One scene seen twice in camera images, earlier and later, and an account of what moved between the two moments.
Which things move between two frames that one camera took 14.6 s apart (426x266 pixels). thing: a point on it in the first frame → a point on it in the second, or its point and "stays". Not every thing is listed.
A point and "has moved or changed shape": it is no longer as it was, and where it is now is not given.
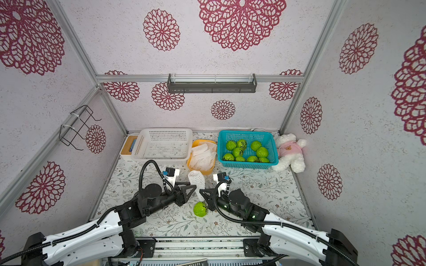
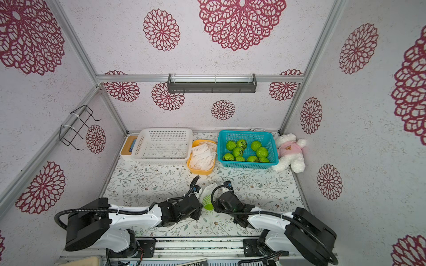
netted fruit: (196, 178) has moved or changed shape
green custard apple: (255, 145) stays
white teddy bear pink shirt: (289, 153) stays
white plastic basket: (169, 146) stays
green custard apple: (262, 152) stays
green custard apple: (200, 209) has moved or changed shape
